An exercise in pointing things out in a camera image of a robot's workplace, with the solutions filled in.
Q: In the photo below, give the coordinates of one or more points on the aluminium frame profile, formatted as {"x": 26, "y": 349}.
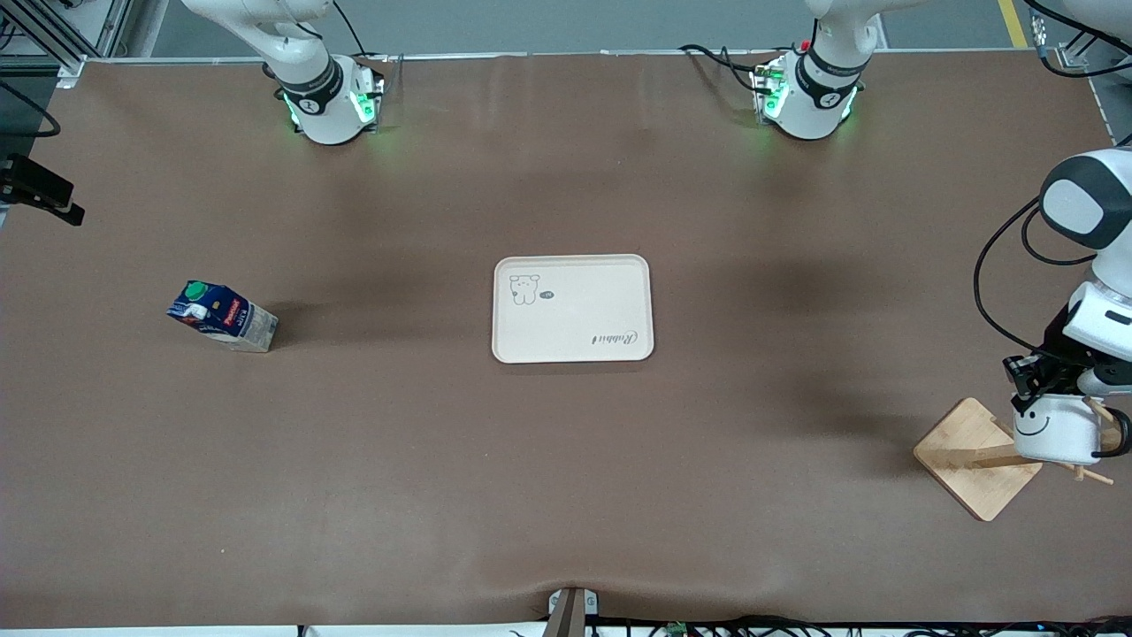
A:
{"x": 53, "y": 35}
{"x": 1074, "y": 53}

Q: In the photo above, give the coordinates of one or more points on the wooden mug stand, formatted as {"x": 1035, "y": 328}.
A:
{"x": 973, "y": 469}

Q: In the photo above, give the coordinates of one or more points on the blue milk carton green cap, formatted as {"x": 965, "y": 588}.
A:
{"x": 225, "y": 318}

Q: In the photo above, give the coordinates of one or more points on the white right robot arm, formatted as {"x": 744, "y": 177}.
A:
{"x": 318, "y": 97}

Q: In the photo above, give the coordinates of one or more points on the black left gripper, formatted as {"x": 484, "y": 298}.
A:
{"x": 1055, "y": 352}

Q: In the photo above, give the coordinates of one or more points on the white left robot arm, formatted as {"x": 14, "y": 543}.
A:
{"x": 1083, "y": 203}

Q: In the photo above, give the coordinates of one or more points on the cream tray with rabbit print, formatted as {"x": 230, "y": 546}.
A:
{"x": 573, "y": 310}

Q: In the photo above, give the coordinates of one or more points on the grey table edge bracket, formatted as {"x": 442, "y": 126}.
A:
{"x": 572, "y": 612}

